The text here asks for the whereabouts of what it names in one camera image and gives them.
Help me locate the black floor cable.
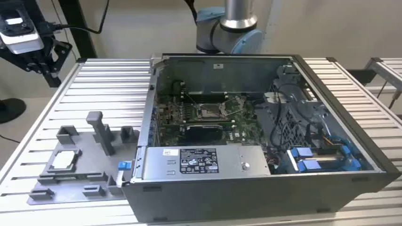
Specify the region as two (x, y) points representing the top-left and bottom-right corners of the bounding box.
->
(0, 133), (22, 144)

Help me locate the black RAM slot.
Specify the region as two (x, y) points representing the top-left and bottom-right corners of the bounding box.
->
(181, 118), (237, 124)
(185, 95), (229, 100)
(185, 92), (228, 97)

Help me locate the black upright post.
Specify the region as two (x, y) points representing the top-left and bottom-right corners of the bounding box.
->
(59, 0), (99, 59)

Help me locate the CPU socket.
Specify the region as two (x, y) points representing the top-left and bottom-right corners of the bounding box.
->
(196, 103), (226, 120)

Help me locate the blue plastic disk rail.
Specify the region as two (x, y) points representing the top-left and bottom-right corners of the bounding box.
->
(333, 137), (363, 172)

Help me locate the silver white wrist camera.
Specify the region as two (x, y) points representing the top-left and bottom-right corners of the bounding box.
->
(0, 11), (45, 54)

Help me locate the silver metal bracket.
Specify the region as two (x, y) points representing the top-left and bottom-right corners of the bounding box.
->
(264, 92), (289, 104)

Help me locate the blue white disk carrier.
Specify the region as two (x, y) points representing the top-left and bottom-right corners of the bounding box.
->
(115, 161), (133, 188)

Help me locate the silver power supply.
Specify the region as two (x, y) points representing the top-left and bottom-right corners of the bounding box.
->
(142, 145), (273, 179)

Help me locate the black graphics card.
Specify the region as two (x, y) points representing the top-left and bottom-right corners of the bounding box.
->
(184, 124), (226, 145)

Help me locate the grey parts rack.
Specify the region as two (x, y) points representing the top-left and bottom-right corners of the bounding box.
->
(27, 111), (142, 206)

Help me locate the green motherboard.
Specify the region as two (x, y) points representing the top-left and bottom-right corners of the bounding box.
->
(153, 93), (270, 147)

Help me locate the black round stand base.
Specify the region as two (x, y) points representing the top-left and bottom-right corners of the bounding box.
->
(0, 98), (27, 124)

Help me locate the black open PC case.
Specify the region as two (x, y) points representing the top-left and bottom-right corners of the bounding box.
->
(121, 53), (397, 223)

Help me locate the silver square CPU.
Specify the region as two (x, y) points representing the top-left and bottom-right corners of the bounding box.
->
(51, 152), (79, 170)

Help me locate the black drive cable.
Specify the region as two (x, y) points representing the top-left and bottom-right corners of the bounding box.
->
(270, 82), (318, 153)

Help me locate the metal socket cover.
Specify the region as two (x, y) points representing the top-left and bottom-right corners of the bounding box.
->
(220, 98), (246, 114)

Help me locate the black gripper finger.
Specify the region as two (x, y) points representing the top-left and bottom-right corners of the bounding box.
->
(43, 36), (74, 88)
(0, 48), (49, 76)

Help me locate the grey metal drive cage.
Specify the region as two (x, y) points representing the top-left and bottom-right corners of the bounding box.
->
(254, 77), (330, 153)

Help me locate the black power supply label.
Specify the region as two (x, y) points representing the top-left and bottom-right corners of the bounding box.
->
(180, 148), (218, 175)

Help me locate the aluminium slat side table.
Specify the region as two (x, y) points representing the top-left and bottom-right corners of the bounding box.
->
(364, 57), (402, 95)

